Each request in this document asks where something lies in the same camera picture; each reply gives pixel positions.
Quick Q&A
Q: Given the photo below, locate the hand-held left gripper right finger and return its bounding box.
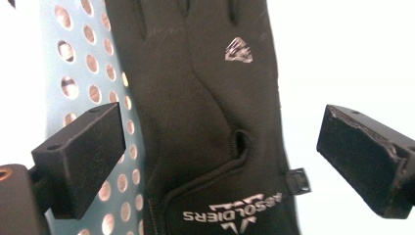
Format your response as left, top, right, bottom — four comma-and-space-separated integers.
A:
316, 104, 415, 219

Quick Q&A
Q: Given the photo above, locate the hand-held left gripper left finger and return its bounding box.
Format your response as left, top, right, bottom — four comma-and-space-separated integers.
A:
30, 101, 127, 220

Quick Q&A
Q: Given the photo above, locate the black glove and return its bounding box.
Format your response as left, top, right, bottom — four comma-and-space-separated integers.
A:
103, 0, 313, 235

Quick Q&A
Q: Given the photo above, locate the light blue perforated panel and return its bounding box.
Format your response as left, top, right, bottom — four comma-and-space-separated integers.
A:
38, 0, 147, 235

